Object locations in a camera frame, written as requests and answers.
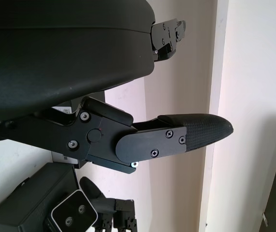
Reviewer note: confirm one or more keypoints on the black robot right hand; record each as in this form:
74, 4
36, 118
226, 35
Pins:
121, 215

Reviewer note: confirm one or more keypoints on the black RealSense box lid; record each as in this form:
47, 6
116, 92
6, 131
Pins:
63, 158

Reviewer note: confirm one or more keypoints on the black camera box base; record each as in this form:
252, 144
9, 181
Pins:
31, 188

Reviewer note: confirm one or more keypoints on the silver RealSense camera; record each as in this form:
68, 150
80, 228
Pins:
72, 212

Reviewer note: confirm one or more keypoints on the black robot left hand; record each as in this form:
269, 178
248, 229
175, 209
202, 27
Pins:
55, 60

